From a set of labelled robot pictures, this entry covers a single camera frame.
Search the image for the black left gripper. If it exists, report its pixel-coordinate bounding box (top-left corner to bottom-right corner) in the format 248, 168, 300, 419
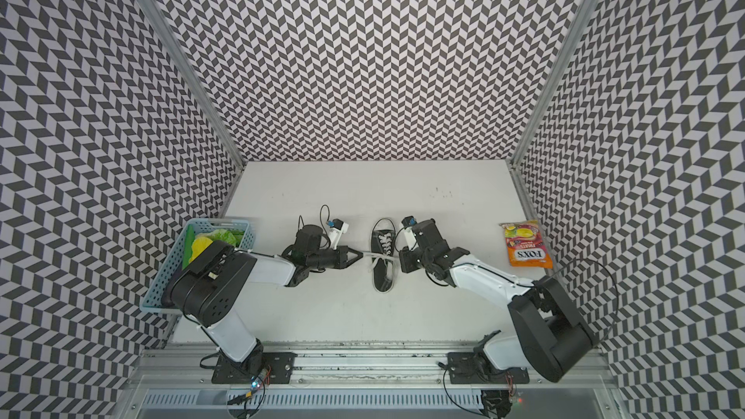
307, 246, 364, 271

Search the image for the aluminium left corner post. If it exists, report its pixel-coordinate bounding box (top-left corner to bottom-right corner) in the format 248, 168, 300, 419
136, 0, 246, 172

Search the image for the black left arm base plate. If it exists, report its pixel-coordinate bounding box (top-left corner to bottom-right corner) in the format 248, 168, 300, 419
211, 352, 297, 385

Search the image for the light blue plastic basket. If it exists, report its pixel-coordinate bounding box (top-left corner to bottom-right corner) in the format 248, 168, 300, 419
140, 218, 255, 314

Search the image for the black canvas sneaker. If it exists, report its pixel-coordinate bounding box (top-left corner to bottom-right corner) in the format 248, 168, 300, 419
369, 217, 398, 294

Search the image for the green toy lettuce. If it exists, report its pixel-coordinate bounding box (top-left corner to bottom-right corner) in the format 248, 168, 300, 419
207, 229, 244, 248

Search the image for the aluminium corner post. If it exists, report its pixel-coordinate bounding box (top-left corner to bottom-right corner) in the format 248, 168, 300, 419
136, 0, 246, 172
509, 0, 623, 169

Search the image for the aluminium right corner post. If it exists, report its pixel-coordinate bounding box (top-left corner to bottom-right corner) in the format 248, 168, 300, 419
509, 0, 623, 169

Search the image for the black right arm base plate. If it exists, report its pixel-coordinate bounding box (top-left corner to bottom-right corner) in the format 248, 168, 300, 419
442, 330, 530, 386

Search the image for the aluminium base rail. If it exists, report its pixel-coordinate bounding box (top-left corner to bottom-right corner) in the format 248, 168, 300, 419
113, 343, 629, 418

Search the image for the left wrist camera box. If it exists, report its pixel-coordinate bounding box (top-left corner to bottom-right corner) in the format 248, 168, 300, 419
326, 218, 349, 249

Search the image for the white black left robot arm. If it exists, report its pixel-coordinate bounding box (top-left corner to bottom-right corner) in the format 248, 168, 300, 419
164, 225, 364, 370

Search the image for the green toy cucumber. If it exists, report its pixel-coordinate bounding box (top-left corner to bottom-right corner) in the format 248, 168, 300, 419
182, 224, 196, 270

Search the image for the white shoelace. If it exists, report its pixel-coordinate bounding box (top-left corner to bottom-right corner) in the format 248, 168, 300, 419
360, 231, 403, 283

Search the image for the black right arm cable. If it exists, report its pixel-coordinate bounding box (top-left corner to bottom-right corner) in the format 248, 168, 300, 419
558, 258, 621, 345

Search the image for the black left camera cable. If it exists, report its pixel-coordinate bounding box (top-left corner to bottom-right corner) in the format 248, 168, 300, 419
298, 204, 336, 234

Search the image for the orange candy bag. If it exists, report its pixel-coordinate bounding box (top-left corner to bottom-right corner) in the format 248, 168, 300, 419
501, 220, 554, 269

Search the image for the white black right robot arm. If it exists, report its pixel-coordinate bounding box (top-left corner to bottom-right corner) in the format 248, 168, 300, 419
399, 216, 599, 384

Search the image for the yellow toy cabbage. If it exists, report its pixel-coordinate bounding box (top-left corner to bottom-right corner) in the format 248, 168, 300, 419
189, 235, 213, 263

